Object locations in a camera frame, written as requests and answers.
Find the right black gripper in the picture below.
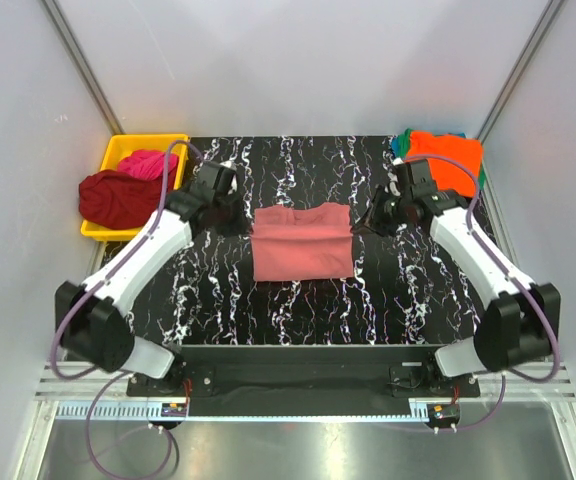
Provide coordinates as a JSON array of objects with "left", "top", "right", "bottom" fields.
[{"left": 351, "top": 185, "right": 412, "bottom": 239}]

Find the salmon pink t shirt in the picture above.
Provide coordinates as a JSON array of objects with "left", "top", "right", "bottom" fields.
[{"left": 250, "top": 202, "right": 354, "bottom": 282}]

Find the yellow plastic bin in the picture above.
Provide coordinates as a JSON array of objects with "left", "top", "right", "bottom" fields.
[{"left": 80, "top": 134, "right": 189, "bottom": 242}]

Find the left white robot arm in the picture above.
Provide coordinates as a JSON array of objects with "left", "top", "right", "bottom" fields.
[{"left": 50, "top": 189, "right": 248, "bottom": 396}]

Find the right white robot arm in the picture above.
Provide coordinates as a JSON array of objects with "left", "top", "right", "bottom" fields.
[{"left": 356, "top": 186, "right": 561, "bottom": 397}]

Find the orange folded t shirt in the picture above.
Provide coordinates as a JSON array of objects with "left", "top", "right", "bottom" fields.
[{"left": 400, "top": 130, "right": 484, "bottom": 198}]

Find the green folded t shirt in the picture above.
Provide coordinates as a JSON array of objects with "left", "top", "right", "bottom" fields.
[{"left": 392, "top": 128, "right": 487, "bottom": 194}]

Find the magenta t shirt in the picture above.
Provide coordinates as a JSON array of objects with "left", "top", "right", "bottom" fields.
[{"left": 117, "top": 149, "right": 165, "bottom": 181}]

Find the dark red t shirt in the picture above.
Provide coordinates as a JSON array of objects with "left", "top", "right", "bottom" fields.
[{"left": 78, "top": 170, "right": 162, "bottom": 230}]

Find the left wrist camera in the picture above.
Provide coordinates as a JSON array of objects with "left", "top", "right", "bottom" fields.
[{"left": 195, "top": 162, "right": 239, "bottom": 202}]

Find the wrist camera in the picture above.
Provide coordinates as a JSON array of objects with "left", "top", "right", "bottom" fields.
[
  {"left": 195, "top": 162, "right": 239, "bottom": 202},
  {"left": 390, "top": 158, "right": 438, "bottom": 199}
]

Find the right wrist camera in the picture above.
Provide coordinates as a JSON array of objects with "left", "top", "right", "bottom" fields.
[{"left": 390, "top": 158, "right": 438, "bottom": 199}]

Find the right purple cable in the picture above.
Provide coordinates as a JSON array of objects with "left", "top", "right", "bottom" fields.
[{"left": 397, "top": 153, "right": 564, "bottom": 432}]

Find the purple cable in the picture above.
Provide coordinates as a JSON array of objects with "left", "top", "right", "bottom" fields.
[
  {"left": 49, "top": 139, "right": 204, "bottom": 473},
  {"left": 397, "top": 153, "right": 564, "bottom": 432}
]

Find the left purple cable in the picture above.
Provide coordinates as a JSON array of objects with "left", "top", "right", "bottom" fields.
[{"left": 49, "top": 139, "right": 204, "bottom": 473}]

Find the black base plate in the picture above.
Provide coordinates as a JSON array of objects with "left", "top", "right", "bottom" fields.
[{"left": 127, "top": 345, "right": 480, "bottom": 421}]

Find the aluminium frame rail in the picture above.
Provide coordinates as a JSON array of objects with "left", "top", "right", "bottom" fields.
[{"left": 35, "top": 348, "right": 575, "bottom": 423}]

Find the right aluminium corner post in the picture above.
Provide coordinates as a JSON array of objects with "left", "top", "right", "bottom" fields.
[{"left": 476, "top": 0, "right": 567, "bottom": 143}]

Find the aluminium corner post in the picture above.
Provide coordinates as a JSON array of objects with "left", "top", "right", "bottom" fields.
[
  {"left": 476, "top": 0, "right": 567, "bottom": 143},
  {"left": 38, "top": 0, "right": 125, "bottom": 135}
]

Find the left aluminium corner post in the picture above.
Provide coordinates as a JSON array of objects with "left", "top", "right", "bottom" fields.
[{"left": 38, "top": 0, "right": 125, "bottom": 135}]

